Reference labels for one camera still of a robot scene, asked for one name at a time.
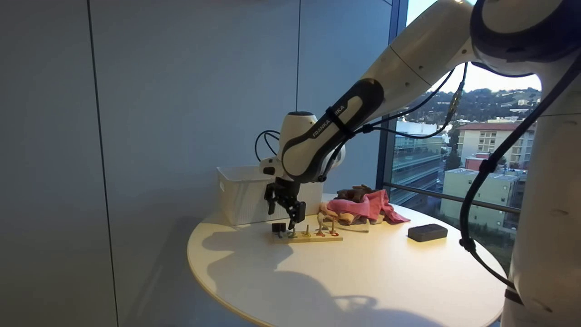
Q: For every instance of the black rectangular block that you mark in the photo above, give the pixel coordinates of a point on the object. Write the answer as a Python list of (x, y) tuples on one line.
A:
[(427, 233)]

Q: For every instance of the grey building outside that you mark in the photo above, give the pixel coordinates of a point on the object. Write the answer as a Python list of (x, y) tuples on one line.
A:
[(418, 164)]

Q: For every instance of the yellow building outside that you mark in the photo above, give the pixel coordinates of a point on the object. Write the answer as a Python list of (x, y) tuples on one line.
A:
[(483, 142)]

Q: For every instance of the pink cloth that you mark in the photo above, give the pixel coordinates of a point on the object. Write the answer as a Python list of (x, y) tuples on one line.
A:
[(374, 206)]

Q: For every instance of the dark brown cloth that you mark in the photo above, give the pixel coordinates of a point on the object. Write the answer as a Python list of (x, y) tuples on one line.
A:
[(356, 193)]

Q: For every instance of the window railing bar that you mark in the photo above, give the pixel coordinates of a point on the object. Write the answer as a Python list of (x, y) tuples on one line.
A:
[(423, 193)]

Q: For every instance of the wooden numbered peg board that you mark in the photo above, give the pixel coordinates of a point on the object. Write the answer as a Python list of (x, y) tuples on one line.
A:
[(320, 237)]

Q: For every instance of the blue window mullion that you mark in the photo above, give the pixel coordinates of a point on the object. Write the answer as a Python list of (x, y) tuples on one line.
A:
[(381, 164)]

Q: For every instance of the white ribbed storage box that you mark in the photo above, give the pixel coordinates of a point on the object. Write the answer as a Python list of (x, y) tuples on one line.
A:
[(241, 193)]

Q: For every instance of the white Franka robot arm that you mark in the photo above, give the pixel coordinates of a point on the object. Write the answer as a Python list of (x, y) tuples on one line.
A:
[(418, 61)]

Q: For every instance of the pale green building outside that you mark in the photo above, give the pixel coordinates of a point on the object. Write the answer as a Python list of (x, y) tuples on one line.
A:
[(459, 184)]

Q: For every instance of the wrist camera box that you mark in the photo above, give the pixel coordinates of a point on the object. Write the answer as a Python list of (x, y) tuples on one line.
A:
[(271, 168)]

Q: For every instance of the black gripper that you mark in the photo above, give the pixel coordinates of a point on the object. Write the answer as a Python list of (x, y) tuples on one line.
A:
[(287, 193)]

